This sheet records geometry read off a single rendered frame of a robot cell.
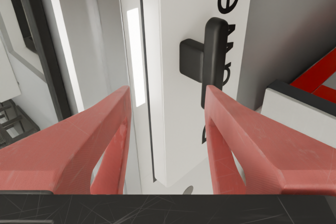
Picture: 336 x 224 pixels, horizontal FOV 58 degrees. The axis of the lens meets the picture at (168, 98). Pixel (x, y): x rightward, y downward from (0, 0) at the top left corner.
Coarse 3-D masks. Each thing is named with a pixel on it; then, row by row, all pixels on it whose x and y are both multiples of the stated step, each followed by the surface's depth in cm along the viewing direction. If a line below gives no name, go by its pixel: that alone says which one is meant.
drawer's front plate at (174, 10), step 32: (160, 0) 20; (192, 0) 22; (224, 0) 24; (160, 32) 21; (192, 32) 23; (160, 64) 22; (160, 96) 24; (192, 96) 27; (160, 128) 26; (192, 128) 29; (160, 160) 29; (192, 160) 32
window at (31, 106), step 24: (0, 0) 16; (24, 0) 17; (0, 24) 17; (24, 24) 18; (0, 48) 17; (24, 48) 18; (0, 72) 18; (24, 72) 19; (0, 96) 18; (24, 96) 19; (48, 96) 21; (0, 120) 19; (24, 120) 20; (48, 120) 21; (0, 144) 20
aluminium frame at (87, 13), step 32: (32, 0) 17; (64, 0) 17; (96, 0) 18; (64, 32) 17; (96, 32) 20; (64, 64) 19; (96, 64) 21; (64, 96) 21; (96, 96) 21; (128, 160) 27; (128, 192) 29
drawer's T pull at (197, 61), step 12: (216, 24) 19; (204, 36) 20; (216, 36) 19; (180, 48) 22; (192, 48) 22; (204, 48) 21; (216, 48) 20; (180, 60) 23; (192, 60) 22; (204, 60) 21; (216, 60) 20; (180, 72) 24; (192, 72) 23; (204, 72) 22; (216, 72) 21; (204, 84) 22; (216, 84) 22; (204, 96) 23
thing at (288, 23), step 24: (264, 0) 32; (288, 0) 36; (312, 0) 42; (264, 24) 35; (288, 24) 39; (312, 24) 45; (264, 48) 37; (288, 48) 43; (312, 48) 50; (240, 72) 35; (264, 72) 40; (288, 72) 47; (240, 96) 38; (240, 168) 49
